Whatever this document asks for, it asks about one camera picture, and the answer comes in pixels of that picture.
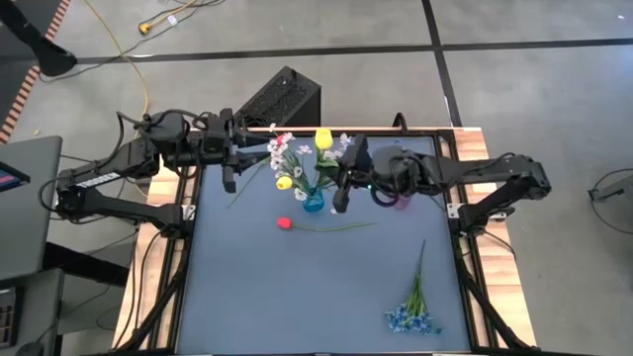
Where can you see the white artificial flower bunch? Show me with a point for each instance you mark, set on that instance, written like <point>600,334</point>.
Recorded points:
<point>289,160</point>
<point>343,141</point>

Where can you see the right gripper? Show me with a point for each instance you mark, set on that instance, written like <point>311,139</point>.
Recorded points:
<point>358,168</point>

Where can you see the teal patterned glass vase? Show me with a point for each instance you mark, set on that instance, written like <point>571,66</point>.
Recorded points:
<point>313,202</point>

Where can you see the black aluminium table frame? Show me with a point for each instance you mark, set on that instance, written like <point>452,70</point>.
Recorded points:
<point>420,134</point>

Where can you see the person's leg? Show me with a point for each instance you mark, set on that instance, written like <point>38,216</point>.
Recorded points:
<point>49,59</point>

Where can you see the black keyboard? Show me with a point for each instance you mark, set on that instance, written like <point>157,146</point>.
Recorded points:
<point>6,316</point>

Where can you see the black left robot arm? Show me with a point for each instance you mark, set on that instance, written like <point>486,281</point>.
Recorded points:
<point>123,207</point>

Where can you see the yellow tulip with narrow leaf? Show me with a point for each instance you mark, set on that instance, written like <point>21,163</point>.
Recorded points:
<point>284,183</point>

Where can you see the grey desk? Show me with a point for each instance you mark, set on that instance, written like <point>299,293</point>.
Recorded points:
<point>29,222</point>
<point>39,306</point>

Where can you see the yellow tulip with broad leaves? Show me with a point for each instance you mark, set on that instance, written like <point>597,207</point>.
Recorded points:
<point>324,138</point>

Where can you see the blue artificial flower bunch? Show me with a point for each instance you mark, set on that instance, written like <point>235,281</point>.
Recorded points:
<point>414,306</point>

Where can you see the black floor mat striped edge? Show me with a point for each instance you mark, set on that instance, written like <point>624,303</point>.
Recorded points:
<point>10,84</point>

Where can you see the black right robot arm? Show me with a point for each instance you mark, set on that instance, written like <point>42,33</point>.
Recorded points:
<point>514,170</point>

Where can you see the black perforated computer case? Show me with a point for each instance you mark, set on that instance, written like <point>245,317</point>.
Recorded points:
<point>282,96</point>

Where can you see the purple ribbed glass vase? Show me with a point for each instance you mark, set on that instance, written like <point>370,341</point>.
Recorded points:
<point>403,203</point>

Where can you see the small display screen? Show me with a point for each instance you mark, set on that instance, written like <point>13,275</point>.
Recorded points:
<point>10,178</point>

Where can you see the black computer mouse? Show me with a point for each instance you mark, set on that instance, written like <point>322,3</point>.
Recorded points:
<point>29,350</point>

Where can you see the red artificial tulip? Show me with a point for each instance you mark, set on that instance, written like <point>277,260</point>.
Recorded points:
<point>282,140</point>
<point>284,223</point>

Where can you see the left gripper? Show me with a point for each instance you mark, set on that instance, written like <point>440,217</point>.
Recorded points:
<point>217,143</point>

